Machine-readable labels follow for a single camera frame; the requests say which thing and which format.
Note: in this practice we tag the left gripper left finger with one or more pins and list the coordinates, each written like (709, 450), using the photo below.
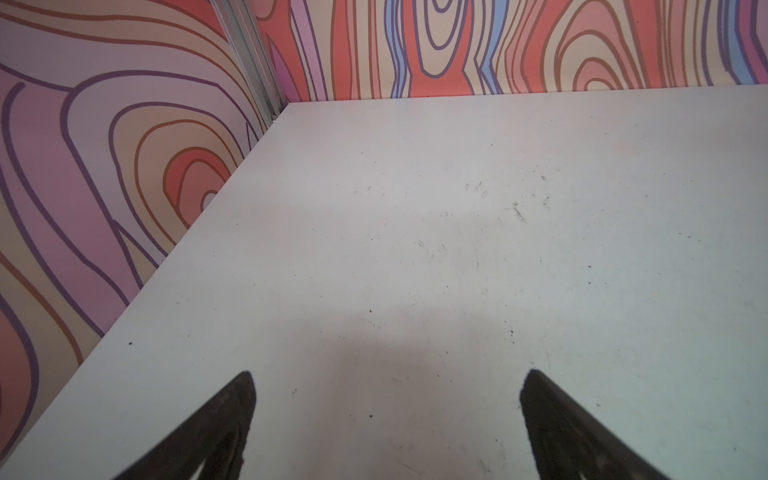
(207, 445)

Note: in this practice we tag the aluminium corner frame post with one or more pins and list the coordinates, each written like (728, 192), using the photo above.
(251, 50)

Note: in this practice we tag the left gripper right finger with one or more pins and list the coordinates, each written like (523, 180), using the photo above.
(567, 442)

